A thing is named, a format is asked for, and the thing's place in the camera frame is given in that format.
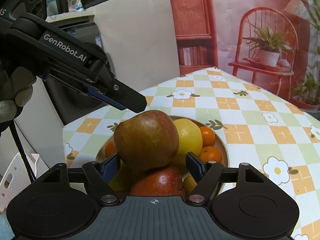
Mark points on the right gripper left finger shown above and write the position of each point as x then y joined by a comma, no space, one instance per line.
98,175

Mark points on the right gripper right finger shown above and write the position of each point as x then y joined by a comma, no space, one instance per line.
207,176

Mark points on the brown longan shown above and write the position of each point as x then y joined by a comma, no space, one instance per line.
189,183

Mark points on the mandarin orange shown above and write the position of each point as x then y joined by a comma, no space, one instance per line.
208,136
109,149
210,153

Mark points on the yellow lemon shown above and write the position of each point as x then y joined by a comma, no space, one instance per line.
190,139
122,181

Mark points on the bright red apple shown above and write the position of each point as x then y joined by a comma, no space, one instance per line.
164,182

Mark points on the brownish red apple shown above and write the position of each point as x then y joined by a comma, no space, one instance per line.
147,141

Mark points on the gloved left hand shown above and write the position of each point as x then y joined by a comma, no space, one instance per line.
16,91

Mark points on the beige round plate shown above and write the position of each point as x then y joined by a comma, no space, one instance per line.
219,144

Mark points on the white detergent bag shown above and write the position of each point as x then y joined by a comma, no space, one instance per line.
74,5

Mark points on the white plastic basket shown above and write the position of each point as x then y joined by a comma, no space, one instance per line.
16,176

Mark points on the pink printed backdrop cloth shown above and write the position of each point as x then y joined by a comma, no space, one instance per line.
271,43

